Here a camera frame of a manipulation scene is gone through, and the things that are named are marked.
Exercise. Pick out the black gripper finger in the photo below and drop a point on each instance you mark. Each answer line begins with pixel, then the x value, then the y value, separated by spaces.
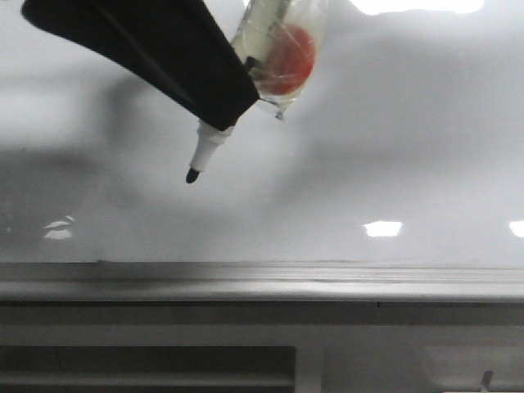
pixel 175 46

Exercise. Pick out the white black-tip whiteboard marker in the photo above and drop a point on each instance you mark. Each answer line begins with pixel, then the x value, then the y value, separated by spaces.
pixel 209 139

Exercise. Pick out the red pad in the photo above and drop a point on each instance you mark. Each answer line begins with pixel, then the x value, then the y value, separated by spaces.
pixel 278 43

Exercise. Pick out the white whiteboard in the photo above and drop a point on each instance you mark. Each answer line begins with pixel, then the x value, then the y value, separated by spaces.
pixel 405 147

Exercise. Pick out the grey whiteboard marker tray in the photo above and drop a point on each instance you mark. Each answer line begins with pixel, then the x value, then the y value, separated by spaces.
pixel 105 281

